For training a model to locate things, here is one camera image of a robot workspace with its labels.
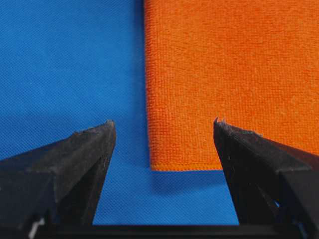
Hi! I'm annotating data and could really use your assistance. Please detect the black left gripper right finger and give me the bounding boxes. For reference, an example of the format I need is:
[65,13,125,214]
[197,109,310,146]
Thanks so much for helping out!
[213,120,319,239]

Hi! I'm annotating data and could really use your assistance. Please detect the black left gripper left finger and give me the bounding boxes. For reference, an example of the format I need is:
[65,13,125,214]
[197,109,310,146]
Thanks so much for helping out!
[0,120,116,239]

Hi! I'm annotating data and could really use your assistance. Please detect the orange microfiber towel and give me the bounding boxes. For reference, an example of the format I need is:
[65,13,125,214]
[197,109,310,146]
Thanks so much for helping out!
[144,0,319,171]

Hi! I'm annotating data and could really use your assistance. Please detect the blue table cloth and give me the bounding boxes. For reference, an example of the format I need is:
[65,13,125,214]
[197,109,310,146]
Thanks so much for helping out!
[0,0,238,225]

